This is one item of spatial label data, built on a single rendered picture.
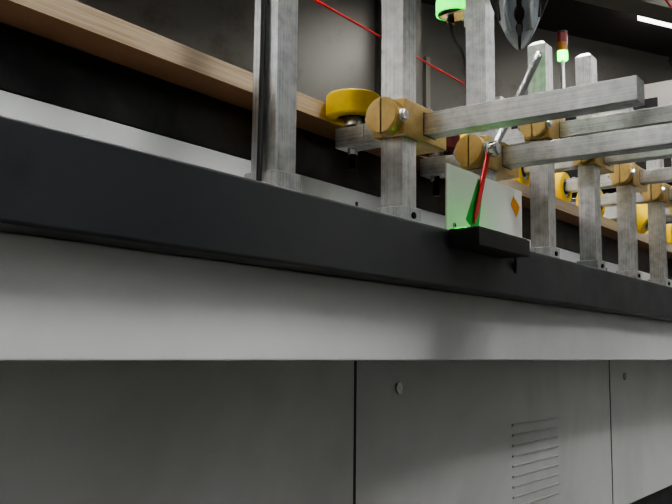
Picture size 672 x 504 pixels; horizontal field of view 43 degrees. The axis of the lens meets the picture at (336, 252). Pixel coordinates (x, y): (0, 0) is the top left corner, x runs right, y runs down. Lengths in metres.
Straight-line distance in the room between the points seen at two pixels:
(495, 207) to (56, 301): 0.80
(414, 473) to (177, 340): 0.83
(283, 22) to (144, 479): 0.56
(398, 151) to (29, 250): 0.57
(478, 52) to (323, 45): 5.20
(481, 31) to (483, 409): 0.78
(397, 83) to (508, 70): 6.30
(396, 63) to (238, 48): 5.15
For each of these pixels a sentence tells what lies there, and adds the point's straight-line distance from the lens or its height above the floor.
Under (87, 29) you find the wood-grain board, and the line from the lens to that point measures 0.98.
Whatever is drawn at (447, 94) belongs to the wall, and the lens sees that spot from 7.02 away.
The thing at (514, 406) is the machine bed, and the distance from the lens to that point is 1.93.
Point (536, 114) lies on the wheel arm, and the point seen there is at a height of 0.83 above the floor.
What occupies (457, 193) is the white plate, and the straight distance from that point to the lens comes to 1.24.
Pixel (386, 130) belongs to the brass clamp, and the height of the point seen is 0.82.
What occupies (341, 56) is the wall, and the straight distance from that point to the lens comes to 6.62.
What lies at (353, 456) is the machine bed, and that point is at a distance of 1.40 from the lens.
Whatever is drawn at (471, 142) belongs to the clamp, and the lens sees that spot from 1.34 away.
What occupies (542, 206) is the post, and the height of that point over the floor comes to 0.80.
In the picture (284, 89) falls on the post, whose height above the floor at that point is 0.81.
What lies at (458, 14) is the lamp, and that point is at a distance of 1.46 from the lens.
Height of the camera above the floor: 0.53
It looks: 7 degrees up
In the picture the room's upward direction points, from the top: 1 degrees clockwise
